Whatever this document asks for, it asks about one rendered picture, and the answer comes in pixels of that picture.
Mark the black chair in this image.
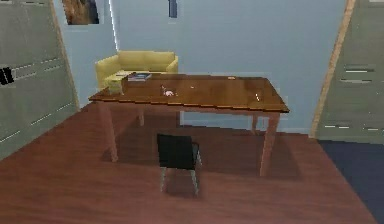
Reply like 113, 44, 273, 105
156, 133, 203, 196

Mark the yellow sofa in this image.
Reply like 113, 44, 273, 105
95, 50, 179, 90

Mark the brown wooden table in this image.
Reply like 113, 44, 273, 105
88, 73, 290, 178

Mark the small pink object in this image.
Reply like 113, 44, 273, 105
161, 85, 177, 98

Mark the blue book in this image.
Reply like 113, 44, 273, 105
127, 72, 153, 83

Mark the dark blue framed picture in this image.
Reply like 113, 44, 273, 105
168, 0, 179, 19

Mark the brown framed picture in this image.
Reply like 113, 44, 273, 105
61, 0, 100, 26

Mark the grey room door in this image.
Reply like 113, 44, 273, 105
309, 0, 384, 145
0, 0, 80, 162

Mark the black door handle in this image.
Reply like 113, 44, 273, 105
0, 67, 15, 86

